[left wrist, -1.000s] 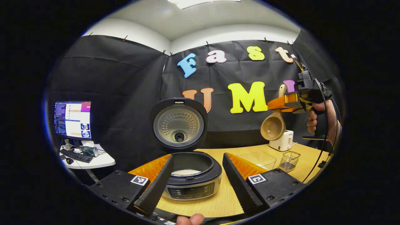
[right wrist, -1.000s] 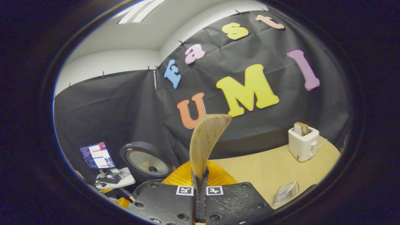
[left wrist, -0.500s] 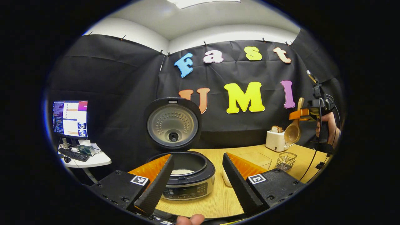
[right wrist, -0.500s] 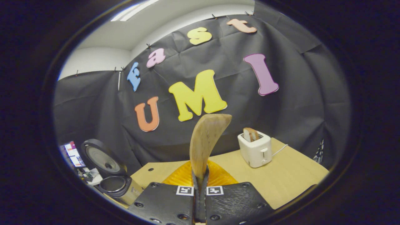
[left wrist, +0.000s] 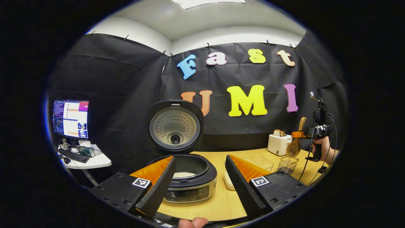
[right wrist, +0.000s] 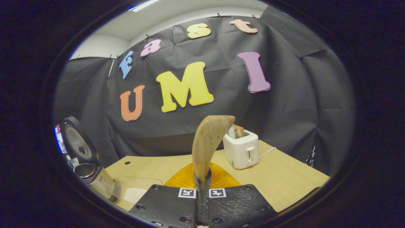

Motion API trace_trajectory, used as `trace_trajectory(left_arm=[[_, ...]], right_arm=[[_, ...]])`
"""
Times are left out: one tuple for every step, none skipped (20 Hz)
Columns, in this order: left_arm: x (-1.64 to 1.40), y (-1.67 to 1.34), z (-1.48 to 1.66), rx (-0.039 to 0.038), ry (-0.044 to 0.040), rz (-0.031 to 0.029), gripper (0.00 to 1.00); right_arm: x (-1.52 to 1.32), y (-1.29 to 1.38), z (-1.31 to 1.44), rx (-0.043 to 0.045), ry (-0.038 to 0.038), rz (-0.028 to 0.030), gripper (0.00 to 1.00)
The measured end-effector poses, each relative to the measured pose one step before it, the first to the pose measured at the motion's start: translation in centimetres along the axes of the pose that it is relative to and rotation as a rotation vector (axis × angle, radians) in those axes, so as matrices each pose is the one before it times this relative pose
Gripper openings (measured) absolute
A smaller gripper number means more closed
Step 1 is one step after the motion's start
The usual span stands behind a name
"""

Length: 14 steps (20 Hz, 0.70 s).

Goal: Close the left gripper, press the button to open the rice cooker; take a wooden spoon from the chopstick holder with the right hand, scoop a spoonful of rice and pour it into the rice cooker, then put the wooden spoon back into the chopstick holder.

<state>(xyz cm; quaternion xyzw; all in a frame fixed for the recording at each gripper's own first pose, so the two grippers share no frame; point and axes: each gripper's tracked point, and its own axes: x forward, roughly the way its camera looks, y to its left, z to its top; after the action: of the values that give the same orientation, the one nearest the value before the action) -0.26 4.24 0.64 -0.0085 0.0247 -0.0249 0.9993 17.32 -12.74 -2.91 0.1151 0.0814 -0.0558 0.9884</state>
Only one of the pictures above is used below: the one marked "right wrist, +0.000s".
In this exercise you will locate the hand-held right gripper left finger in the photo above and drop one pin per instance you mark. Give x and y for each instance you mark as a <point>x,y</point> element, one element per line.
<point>171,205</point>

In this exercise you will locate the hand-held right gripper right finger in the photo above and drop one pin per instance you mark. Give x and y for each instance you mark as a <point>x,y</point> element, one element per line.
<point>237,205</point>

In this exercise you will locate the white rice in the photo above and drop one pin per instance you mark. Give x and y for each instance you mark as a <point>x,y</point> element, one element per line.
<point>136,194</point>

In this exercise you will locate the clear plastic rice container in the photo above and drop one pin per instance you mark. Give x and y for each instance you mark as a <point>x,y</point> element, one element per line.
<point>133,185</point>

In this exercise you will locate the wooden spoon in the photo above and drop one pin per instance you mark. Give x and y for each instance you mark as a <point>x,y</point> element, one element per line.
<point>207,139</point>

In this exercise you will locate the silver black rice cooker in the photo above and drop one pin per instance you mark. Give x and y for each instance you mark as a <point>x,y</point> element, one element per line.
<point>79,142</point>

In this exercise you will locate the white toaster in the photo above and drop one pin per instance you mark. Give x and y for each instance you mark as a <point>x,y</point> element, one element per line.
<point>240,152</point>

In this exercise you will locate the toast bread slice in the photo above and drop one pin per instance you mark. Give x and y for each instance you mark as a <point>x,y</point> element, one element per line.
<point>239,130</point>

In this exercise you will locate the computer monitor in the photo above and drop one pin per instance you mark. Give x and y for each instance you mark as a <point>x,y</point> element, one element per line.
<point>60,139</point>

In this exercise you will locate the ceiling light panel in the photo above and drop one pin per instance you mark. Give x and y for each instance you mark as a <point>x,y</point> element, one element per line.
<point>144,4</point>

